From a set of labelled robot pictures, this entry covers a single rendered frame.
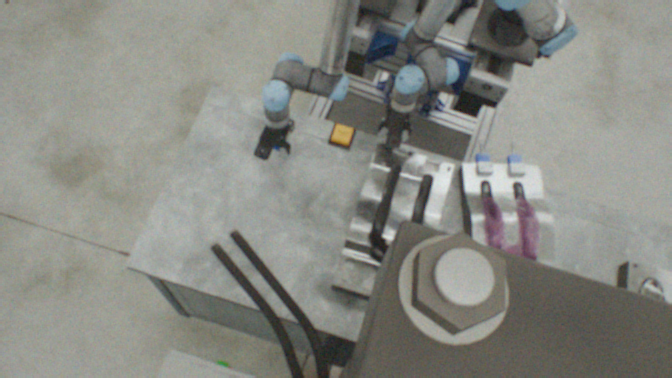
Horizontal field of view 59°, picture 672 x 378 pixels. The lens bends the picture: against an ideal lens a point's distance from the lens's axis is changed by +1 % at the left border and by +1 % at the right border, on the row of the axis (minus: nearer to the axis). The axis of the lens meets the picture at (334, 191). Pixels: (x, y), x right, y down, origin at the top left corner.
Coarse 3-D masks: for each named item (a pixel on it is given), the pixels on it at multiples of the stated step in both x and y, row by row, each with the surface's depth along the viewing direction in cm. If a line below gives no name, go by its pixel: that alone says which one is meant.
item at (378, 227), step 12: (396, 168) 192; (396, 180) 190; (432, 180) 191; (384, 192) 189; (420, 192) 189; (384, 204) 187; (420, 204) 188; (384, 216) 183; (420, 216) 186; (372, 228) 178; (384, 228) 178; (372, 240) 180; (384, 240) 175; (372, 252) 179; (384, 252) 180
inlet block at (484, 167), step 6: (480, 144) 200; (480, 150) 200; (480, 156) 197; (486, 156) 198; (480, 162) 195; (486, 162) 195; (492, 162) 195; (480, 168) 194; (486, 168) 194; (492, 168) 194; (480, 174) 196; (486, 174) 196
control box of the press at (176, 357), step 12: (168, 360) 108; (180, 360) 108; (192, 360) 108; (204, 360) 109; (168, 372) 107; (180, 372) 107; (192, 372) 107; (204, 372) 107; (216, 372) 107; (228, 372) 108; (240, 372) 108
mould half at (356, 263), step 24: (384, 144) 195; (384, 168) 191; (408, 168) 192; (408, 192) 189; (432, 192) 189; (360, 216) 180; (408, 216) 185; (432, 216) 186; (360, 240) 176; (360, 264) 181; (336, 288) 180; (360, 288) 178
